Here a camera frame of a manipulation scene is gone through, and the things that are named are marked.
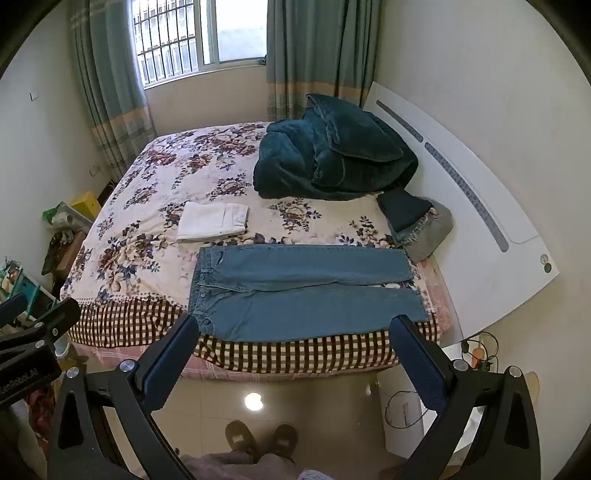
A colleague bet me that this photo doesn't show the blue jeans pants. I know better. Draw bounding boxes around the blue jeans pants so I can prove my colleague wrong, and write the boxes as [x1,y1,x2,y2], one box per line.
[188,244,431,343]

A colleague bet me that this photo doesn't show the teal plush blanket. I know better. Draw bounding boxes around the teal plush blanket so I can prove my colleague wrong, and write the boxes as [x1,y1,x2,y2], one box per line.
[253,93,419,202]

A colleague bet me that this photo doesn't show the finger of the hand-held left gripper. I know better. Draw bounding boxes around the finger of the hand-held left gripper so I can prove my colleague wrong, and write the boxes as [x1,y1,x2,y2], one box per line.
[0,298,82,357]
[0,293,28,326]

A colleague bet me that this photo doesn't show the teal storage shelf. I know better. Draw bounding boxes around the teal storage shelf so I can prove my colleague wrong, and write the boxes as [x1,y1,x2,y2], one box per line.
[0,258,58,324]

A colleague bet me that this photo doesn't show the black cable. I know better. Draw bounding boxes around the black cable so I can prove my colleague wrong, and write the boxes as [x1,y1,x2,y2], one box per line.
[385,390,428,428]

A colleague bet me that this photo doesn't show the white nightstand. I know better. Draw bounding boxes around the white nightstand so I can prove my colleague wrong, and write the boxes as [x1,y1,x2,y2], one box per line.
[376,342,485,462]

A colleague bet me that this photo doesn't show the white folded pants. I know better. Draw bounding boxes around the white folded pants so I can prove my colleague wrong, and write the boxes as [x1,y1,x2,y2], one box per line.
[177,202,250,244]

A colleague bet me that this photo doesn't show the red patterned cloth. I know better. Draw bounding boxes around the red patterned cloth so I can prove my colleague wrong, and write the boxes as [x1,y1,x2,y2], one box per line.
[27,387,57,432]

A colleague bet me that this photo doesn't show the floral bed sheet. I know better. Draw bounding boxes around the floral bed sheet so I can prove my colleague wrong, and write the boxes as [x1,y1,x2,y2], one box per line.
[62,121,455,384]

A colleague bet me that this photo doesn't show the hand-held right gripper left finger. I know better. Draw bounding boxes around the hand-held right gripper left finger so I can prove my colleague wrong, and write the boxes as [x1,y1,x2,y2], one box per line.
[46,314,200,480]

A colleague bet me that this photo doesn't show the barred window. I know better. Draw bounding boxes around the barred window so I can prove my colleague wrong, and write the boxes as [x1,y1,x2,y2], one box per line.
[126,0,269,86]

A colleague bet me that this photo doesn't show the brown slipper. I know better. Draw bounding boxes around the brown slipper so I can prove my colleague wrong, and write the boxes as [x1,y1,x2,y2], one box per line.
[225,420,259,460]
[272,423,298,462]

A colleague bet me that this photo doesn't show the green plastic bag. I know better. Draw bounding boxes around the green plastic bag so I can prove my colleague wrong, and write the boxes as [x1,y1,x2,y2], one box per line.
[43,200,70,227]

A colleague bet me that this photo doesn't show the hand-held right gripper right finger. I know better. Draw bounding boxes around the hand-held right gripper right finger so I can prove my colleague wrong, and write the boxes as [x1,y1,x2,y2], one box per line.
[389,315,542,480]

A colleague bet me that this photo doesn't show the grey-green curtain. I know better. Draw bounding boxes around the grey-green curtain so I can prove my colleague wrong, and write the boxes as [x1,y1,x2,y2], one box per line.
[265,0,382,123]
[69,0,158,181]

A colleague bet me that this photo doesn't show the black folded garment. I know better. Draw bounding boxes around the black folded garment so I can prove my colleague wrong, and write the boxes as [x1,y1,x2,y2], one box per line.
[376,189,434,232]

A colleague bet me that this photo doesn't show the yellow box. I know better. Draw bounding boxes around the yellow box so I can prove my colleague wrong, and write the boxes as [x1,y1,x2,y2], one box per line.
[69,190,103,221]

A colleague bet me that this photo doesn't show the brown cardboard box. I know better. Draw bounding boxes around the brown cardboard box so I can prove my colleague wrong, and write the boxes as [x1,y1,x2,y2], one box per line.
[54,231,88,287]

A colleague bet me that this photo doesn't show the white headboard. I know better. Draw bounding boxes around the white headboard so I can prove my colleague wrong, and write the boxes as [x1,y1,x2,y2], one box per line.
[362,82,561,344]

